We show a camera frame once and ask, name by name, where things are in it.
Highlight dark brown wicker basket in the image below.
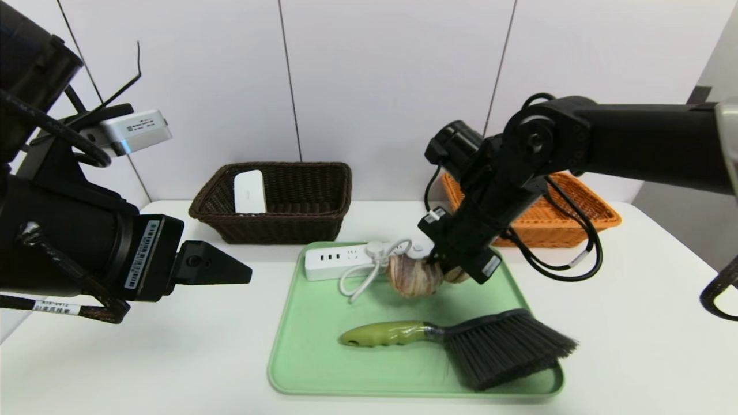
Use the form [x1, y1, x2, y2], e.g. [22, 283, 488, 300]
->
[189, 162, 352, 244]

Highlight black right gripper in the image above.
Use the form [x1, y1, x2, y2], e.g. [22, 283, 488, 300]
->
[417, 193, 518, 285]

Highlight braided black cable white tag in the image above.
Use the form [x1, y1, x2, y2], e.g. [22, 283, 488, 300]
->
[0, 222, 131, 325]

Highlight black left camera cable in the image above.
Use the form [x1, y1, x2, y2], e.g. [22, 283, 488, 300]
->
[0, 86, 113, 169]

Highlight white rounded box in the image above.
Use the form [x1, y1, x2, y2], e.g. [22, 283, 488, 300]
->
[234, 169, 268, 214]

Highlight black braided cable loop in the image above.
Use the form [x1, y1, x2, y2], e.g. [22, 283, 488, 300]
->
[699, 256, 738, 322]

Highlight white power strip with cord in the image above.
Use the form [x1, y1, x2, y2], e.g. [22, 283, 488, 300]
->
[304, 239, 439, 304]

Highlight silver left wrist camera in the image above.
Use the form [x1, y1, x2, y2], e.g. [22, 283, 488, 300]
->
[81, 110, 172, 156]

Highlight orange wicker basket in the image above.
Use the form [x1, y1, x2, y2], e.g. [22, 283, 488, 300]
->
[442, 171, 622, 248]

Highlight striped brown taro root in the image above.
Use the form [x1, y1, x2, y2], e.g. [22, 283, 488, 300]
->
[387, 254, 470, 299]

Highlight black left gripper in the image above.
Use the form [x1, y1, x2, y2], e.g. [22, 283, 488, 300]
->
[20, 180, 253, 303]

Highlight light green plastic tray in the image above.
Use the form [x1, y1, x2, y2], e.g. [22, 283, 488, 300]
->
[267, 241, 564, 398]

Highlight green-handled black bristle brush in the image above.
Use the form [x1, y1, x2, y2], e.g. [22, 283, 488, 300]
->
[339, 309, 579, 393]

